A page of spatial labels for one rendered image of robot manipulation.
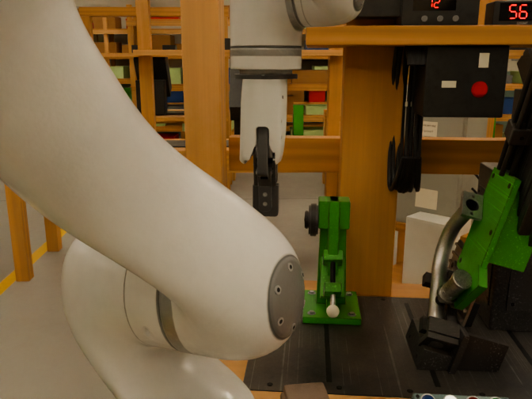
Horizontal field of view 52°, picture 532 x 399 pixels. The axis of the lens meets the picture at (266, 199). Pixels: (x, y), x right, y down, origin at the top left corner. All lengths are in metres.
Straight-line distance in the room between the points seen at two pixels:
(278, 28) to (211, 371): 0.37
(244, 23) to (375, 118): 0.75
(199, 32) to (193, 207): 0.97
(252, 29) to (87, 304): 0.34
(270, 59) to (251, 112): 0.06
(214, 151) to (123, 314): 0.91
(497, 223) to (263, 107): 0.55
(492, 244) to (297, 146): 0.59
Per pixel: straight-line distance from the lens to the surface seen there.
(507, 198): 1.03
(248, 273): 0.42
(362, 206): 1.37
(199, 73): 1.35
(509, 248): 1.07
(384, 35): 1.21
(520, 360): 1.22
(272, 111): 0.62
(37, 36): 0.32
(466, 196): 1.12
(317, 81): 8.01
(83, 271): 0.51
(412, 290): 1.51
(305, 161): 1.43
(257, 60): 0.63
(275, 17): 0.63
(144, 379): 0.54
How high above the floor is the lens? 1.47
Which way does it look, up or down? 14 degrees down
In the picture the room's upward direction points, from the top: straight up
